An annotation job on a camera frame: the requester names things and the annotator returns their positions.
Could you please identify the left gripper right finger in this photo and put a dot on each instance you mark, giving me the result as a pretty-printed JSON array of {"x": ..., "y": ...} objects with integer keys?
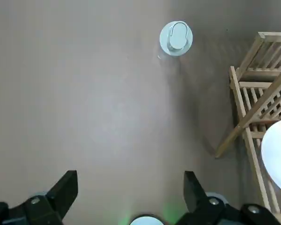
[{"x": 196, "y": 199}]

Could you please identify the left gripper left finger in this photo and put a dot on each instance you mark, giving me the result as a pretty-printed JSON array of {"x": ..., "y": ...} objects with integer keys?
[{"x": 58, "y": 194}]

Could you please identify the pale plate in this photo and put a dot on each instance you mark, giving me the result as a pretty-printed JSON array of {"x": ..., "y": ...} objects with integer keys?
[{"x": 278, "y": 152}]

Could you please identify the wooden plate rack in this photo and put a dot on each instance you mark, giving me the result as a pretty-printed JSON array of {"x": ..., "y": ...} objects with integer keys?
[{"x": 253, "y": 117}]

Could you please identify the clear bottle white cap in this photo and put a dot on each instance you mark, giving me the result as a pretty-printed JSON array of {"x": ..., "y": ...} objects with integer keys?
[{"x": 175, "y": 37}]

